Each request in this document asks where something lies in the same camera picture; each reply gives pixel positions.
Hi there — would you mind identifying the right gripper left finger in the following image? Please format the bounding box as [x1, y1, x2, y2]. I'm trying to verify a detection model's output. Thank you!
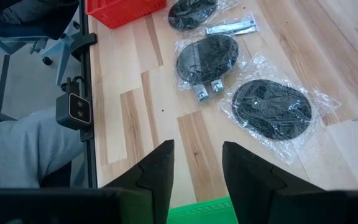
[0, 139, 175, 224]

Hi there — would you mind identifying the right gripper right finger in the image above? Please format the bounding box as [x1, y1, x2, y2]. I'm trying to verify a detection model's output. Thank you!
[222, 141, 358, 224]

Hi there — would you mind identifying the bagged black oval item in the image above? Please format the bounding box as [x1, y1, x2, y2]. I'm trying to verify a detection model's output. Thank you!
[166, 0, 241, 32]
[218, 52, 343, 166]
[173, 32, 248, 93]

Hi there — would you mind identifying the green plastic basket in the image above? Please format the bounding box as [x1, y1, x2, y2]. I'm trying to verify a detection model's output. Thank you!
[166, 195, 239, 224]

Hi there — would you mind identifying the person's leg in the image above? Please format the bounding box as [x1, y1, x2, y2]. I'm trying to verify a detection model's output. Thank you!
[0, 107, 85, 189]

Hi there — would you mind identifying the office chair pale blue base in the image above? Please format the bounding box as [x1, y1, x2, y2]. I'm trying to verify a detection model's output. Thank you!
[0, 0, 88, 86]

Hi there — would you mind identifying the red plastic basket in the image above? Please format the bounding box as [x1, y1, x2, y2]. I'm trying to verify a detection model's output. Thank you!
[85, 0, 167, 30]

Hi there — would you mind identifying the black depth camera silver face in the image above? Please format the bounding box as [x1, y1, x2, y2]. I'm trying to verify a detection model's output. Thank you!
[55, 77, 93, 142]

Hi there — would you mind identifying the black aluminium table frame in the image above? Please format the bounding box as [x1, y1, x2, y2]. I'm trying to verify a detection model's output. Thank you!
[70, 0, 98, 189]

